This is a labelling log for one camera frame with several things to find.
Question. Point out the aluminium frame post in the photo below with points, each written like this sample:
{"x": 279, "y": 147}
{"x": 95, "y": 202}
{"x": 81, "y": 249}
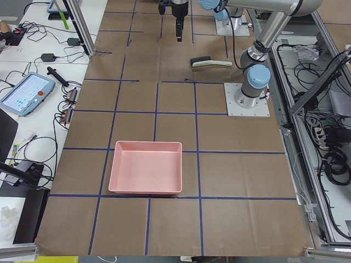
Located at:
{"x": 80, "y": 26}

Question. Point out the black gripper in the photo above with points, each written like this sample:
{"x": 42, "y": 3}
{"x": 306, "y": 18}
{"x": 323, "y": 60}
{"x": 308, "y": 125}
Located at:
{"x": 179, "y": 10}

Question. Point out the blue teach pendant tablet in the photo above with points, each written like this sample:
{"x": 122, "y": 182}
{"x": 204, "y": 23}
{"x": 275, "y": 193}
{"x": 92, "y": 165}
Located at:
{"x": 27, "y": 94}

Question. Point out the black handle tool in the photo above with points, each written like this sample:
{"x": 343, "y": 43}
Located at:
{"x": 53, "y": 72}

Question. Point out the green stick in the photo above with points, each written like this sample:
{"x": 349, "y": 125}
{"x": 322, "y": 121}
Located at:
{"x": 61, "y": 15}

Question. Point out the white hand brush dark bristles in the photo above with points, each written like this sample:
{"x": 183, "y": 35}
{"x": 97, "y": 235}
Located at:
{"x": 207, "y": 61}

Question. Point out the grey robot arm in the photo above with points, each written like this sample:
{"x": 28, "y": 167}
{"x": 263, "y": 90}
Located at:
{"x": 282, "y": 12}

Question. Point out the black power adapter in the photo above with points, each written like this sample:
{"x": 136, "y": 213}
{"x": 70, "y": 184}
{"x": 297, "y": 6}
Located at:
{"x": 48, "y": 57}

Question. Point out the pink plastic bin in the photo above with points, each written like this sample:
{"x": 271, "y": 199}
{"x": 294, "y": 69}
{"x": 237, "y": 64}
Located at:
{"x": 147, "y": 168}

